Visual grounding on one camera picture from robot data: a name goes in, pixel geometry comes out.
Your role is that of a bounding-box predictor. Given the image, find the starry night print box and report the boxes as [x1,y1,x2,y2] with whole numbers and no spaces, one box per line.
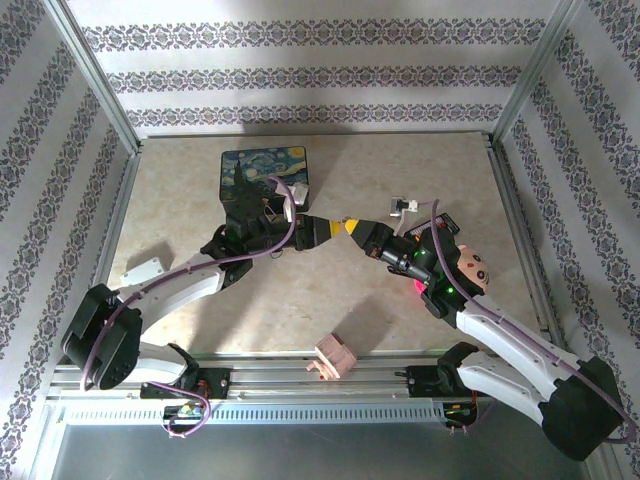
[219,144,312,214]

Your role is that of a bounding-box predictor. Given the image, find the pink wooden toy block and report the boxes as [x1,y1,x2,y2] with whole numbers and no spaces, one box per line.
[305,332,359,381]

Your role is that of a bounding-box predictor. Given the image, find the small controller board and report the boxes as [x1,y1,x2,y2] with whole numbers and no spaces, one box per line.
[163,403,205,420]
[442,399,481,431]

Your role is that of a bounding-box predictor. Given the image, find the grey metal panel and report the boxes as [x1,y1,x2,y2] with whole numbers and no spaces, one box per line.
[29,422,609,480]

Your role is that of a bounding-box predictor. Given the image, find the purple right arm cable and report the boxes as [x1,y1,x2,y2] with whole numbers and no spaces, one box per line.
[399,198,640,446]

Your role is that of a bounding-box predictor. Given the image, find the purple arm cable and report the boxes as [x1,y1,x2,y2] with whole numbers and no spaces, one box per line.
[399,198,640,446]
[79,174,296,441]

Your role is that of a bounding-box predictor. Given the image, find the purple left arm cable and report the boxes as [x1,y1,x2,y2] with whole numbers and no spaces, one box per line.
[79,174,296,441]

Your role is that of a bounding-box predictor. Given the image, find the aluminium side rail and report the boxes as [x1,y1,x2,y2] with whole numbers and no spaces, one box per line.
[483,133,571,359]
[67,142,146,361]

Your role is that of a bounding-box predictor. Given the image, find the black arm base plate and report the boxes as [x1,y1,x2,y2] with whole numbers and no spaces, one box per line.
[405,363,481,399]
[139,367,234,401]

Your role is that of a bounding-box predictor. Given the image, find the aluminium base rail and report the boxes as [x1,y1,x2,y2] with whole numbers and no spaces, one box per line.
[47,349,594,401]

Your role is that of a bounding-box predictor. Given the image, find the slotted grey cable duct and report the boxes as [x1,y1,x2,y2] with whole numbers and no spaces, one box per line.
[59,402,451,426]

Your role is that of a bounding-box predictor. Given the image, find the aluminium frame post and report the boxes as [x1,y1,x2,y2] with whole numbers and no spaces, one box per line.
[489,0,577,149]
[42,0,145,157]

